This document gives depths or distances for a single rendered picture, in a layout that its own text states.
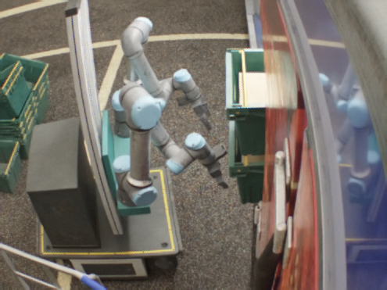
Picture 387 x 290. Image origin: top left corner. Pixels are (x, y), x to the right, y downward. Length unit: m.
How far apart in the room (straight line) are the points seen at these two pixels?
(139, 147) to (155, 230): 0.86
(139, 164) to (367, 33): 2.04
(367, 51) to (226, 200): 3.29
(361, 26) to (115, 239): 2.75
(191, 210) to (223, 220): 0.22
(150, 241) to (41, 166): 0.77
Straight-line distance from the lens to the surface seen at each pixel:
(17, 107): 3.88
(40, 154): 2.81
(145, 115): 2.10
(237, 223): 3.39
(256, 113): 1.92
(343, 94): 0.37
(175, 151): 2.44
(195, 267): 3.18
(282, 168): 0.81
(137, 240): 2.94
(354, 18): 0.30
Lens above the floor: 2.61
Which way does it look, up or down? 41 degrees down
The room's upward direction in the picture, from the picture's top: 5 degrees counter-clockwise
